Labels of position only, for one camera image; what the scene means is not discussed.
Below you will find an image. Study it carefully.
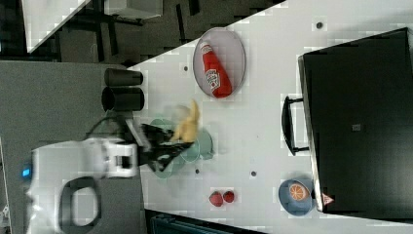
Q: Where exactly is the larger toy strawberry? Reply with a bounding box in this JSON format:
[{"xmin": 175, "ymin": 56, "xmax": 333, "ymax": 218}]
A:
[{"xmin": 208, "ymin": 191, "xmax": 223, "ymax": 207}]

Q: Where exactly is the grey plate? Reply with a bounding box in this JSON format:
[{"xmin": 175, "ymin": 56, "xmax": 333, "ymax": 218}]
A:
[{"xmin": 193, "ymin": 27, "xmax": 245, "ymax": 98}]

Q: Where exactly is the red ketchup bottle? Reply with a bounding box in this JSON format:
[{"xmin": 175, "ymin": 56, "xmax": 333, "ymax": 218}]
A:
[{"xmin": 201, "ymin": 42, "xmax": 233, "ymax": 98}]

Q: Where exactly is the black cylinder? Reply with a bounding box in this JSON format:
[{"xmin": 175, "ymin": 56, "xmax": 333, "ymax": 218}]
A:
[
  {"xmin": 104, "ymin": 68, "xmax": 143, "ymax": 87},
  {"xmin": 101, "ymin": 87, "xmax": 145, "ymax": 111}
]

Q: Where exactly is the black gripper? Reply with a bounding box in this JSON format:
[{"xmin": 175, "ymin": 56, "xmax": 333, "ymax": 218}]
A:
[{"xmin": 139, "ymin": 124, "xmax": 192, "ymax": 172}]

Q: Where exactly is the lower black cylinder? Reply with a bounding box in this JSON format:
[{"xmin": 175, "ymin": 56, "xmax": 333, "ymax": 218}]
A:
[{"xmin": 101, "ymin": 87, "xmax": 145, "ymax": 111}]

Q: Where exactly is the black toaster oven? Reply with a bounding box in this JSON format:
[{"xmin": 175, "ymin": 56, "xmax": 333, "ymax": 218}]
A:
[{"xmin": 297, "ymin": 27, "xmax": 413, "ymax": 223}]

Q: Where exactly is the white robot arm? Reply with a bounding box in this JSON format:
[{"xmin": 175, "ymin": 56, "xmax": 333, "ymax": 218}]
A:
[{"xmin": 26, "ymin": 120, "xmax": 198, "ymax": 234}]

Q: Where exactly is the white side table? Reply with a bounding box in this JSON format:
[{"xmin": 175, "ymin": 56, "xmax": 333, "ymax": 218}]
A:
[{"xmin": 21, "ymin": 0, "xmax": 91, "ymax": 54}]

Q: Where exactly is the upper black cylinder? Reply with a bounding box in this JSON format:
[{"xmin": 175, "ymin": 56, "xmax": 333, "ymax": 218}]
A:
[{"xmin": 104, "ymin": 68, "xmax": 143, "ymax": 87}]

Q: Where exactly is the smaller toy strawberry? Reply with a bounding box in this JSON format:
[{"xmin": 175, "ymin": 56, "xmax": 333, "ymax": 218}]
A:
[{"xmin": 223, "ymin": 190, "xmax": 235, "ymax": 203}]

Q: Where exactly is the peeled toy banana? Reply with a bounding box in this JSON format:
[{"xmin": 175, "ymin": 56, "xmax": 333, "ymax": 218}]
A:
[{"xmin": 170, "ymin": 99, "xmax": 200, "ymax": 143}]

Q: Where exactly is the green mug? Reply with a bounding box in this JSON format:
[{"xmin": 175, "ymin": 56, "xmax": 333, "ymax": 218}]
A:
[{"xmin": 181, "ymin": 129, "xmax": 213, "ymax": 163}]

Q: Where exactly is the blue bowl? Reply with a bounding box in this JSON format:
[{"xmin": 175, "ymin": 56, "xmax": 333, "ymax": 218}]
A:
[{"xmin": 279, "ymin": 178, "xmax": 314, "ymax": 216}]

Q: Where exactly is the orange slice toy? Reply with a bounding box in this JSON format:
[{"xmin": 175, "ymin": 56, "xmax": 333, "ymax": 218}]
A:
[{"xmin": 288, "ymin": 182, "xmax": 310, "ymax": 202}]

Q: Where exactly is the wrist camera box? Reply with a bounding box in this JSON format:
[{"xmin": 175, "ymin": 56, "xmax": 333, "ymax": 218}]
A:
[{"xmin": 126, "ymin": 119, "xmax": 144, "ymax": 146}]

